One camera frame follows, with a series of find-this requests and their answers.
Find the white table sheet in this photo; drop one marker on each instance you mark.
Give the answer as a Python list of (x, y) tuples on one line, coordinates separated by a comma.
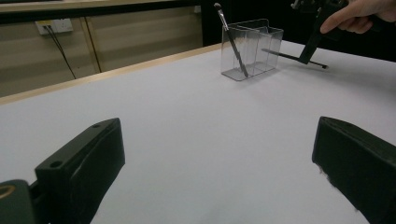
[(199, 124)]

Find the black horizontal bar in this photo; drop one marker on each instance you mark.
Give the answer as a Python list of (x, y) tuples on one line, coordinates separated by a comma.
[(93, 14)]

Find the white wall socket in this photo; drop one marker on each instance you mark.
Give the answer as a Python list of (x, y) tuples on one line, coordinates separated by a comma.
[(62, 25)]

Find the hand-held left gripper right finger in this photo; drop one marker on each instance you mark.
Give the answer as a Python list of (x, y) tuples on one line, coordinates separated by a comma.
[(358, 168)]

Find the clear acrylic organizer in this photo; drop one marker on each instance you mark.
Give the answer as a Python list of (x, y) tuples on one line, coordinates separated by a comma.
[(271, 40)]

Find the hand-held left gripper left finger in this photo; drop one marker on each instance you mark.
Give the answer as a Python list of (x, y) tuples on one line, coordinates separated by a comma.
[(81, 174)]

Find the black makeup brush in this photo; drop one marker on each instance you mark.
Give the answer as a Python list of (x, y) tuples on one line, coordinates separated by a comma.
[(232, 42), (286, 56)]

